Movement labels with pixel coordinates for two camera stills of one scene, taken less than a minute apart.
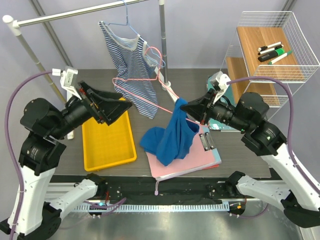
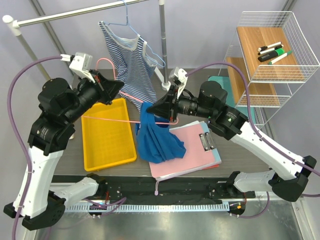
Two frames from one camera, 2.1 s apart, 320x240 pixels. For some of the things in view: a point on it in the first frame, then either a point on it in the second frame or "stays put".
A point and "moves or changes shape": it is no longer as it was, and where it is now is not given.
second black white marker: [265, 51] stays put
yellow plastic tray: [105, 146] stays put
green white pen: [289, 52] stays put
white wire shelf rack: [268, 53] stays put
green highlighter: [268, 56] stays put
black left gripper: [110, 109] → [106, 89]
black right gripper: [202, 109] → [167, 107]
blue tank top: [173, 142] moves or changes shape
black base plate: [168, 188] stays put
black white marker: [271, 45] stays put
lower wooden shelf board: [237, 69] stays put
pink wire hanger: [115, 79] → [109, 119]
